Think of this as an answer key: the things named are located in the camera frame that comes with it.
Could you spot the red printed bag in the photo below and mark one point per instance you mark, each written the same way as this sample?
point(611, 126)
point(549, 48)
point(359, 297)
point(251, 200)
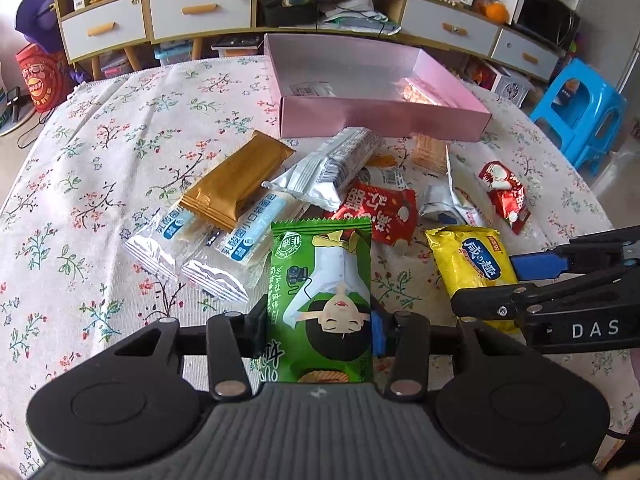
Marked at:
point(42, 80)

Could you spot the blue clear storage bin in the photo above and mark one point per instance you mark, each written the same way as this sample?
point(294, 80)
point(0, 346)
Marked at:
point(172, 52)

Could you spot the colourful printed box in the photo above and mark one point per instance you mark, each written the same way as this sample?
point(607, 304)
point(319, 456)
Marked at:
point(502, 82)

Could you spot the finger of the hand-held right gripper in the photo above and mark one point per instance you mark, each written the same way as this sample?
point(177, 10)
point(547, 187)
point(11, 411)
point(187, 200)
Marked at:
point(537, 265)
point(480, 304)

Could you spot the purple bag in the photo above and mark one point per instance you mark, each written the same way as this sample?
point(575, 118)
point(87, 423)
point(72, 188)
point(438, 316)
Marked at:
point(35, 17)

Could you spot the clear blue white snack packet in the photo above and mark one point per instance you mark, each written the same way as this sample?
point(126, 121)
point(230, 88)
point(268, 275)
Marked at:
point(160, 240)
point(235, 255)

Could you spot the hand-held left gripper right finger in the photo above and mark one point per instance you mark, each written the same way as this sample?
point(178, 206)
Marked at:
point(378, 334)

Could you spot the white drawer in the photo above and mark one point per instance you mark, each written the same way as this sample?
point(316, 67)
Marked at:
point(525, 55)
point(450, 27)
point(200, 10)
point(102, 27)

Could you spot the green snack packet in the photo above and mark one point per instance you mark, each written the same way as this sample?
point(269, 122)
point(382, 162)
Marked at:
point(320, 280)

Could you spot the orange fruit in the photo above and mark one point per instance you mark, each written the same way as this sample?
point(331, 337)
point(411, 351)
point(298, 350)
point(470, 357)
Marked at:
point(496, 12)

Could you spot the large red snack packet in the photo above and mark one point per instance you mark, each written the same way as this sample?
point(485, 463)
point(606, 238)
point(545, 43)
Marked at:
point(385, 210)

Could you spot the gold snack packet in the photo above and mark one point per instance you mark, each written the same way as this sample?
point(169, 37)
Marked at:
point(235, 180)

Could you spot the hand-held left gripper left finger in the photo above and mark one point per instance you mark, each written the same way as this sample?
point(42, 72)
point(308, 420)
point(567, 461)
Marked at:
point(255, 331)

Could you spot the blue plastic stool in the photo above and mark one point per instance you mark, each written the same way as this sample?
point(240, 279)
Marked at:
point(580, 110)

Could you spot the clear wafer packet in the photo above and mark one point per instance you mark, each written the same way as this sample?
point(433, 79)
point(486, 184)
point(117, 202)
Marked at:
point(417, 91)
point(429, 152)

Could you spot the wooden cabinet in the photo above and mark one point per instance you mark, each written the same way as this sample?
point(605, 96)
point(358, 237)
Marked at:
point(145, 35)

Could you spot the black microwave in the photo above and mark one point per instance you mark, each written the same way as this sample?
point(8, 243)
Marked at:
point(545, 15)

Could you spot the long silver snack packet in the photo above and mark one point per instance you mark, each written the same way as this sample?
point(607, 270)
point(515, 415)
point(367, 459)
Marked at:
point(327, 165)

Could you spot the yellow snack packet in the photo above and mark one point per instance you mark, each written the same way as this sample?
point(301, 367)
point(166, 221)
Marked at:
point(470, 260)

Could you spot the small red snack packet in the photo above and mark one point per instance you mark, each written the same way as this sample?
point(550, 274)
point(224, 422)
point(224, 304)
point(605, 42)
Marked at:
point(505, 192)

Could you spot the orange white snack packet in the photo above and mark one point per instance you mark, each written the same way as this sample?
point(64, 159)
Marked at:
point(387, 170)

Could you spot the floral tablecloth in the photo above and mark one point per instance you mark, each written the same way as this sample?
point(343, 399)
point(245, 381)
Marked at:
point(100, 160)

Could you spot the pink cardboard box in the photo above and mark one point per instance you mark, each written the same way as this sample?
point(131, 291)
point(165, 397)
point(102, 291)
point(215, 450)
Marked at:
point(350, 75)

